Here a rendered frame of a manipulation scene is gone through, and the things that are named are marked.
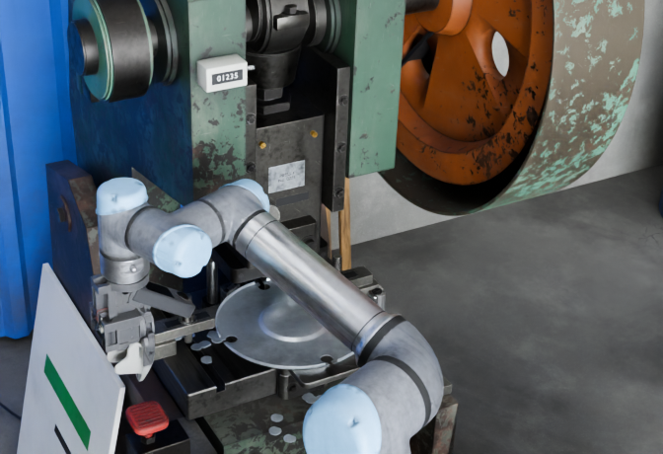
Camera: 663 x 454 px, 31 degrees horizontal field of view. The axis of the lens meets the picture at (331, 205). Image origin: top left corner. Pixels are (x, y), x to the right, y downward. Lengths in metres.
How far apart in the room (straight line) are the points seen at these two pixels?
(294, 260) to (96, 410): 0.89
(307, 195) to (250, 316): 0.26
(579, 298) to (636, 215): 0.60
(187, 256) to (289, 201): 0.45
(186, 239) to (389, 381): 0.35
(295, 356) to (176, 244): 0.50
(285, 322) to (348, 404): 0.66
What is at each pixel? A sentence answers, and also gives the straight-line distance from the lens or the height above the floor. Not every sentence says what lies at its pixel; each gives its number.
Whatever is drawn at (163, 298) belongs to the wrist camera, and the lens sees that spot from 1.91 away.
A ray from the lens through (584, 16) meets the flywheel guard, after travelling 1.91.
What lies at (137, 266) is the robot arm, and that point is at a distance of 1.84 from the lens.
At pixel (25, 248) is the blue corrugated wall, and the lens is 3.43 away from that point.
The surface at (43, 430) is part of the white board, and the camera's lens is 2.86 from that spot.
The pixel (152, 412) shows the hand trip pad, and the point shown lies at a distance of 2.06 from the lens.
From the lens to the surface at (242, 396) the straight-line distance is 2.24.
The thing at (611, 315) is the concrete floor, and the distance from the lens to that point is 3.76.
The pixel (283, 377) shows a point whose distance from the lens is 2.22.
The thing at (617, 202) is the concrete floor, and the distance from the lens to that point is 4.37.
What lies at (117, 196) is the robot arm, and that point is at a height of 1.20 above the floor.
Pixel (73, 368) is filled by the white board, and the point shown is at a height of 0.48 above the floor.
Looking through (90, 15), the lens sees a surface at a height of 1.39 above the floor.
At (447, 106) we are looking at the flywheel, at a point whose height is 1.11.
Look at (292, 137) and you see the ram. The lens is 2.08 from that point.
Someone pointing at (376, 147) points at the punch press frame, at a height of 1.11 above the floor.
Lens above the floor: 2.07
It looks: 30 degrees down
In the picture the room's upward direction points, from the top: 2 degrees clockwise
